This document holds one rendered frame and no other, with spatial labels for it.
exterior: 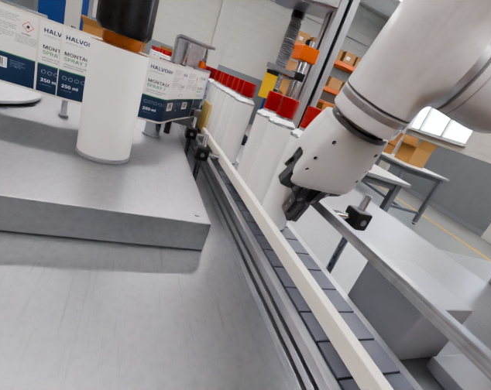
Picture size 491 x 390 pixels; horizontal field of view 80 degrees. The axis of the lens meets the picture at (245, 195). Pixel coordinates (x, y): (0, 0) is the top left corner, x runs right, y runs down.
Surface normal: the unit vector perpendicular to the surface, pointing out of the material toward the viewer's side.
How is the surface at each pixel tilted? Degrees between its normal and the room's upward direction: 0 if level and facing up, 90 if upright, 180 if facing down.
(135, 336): 0
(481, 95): 111
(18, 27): 90
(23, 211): 90
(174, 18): 90
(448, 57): 105
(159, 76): 90
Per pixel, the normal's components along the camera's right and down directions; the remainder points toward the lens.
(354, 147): 0.14, 0.72
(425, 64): -0.28, 0.57
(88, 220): 0.29, 0.45
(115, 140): 0.66, 0.48
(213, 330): 0.33, -0.88
